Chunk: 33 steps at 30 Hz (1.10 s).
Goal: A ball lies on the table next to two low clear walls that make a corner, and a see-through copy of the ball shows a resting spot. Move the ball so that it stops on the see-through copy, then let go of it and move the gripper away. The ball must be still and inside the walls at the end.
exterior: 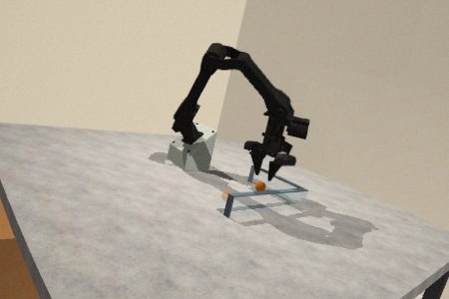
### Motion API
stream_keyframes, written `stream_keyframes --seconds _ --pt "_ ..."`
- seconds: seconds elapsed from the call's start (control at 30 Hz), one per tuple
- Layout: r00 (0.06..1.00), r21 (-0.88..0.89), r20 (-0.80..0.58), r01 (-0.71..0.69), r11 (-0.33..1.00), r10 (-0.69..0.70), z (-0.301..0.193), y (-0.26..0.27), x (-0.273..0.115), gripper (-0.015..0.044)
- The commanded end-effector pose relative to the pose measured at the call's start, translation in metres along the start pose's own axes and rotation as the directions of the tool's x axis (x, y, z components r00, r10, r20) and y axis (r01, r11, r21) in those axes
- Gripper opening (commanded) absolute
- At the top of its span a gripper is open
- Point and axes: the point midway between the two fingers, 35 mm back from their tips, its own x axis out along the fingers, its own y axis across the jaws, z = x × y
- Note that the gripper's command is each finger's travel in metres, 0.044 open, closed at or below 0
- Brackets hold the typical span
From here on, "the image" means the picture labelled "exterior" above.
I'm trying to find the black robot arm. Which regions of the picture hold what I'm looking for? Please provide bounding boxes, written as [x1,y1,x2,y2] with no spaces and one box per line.
[172,43,310,145]

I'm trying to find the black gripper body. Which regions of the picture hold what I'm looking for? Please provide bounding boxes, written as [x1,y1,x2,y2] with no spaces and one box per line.
[243,130,296,166]

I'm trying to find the clear low corner walls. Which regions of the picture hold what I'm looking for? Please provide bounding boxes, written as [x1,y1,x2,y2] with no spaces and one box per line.
[229,167,308,218]

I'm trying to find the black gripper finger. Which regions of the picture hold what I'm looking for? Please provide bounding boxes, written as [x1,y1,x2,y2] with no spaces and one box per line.
[268,161,283,181]
[249,151,267,175]

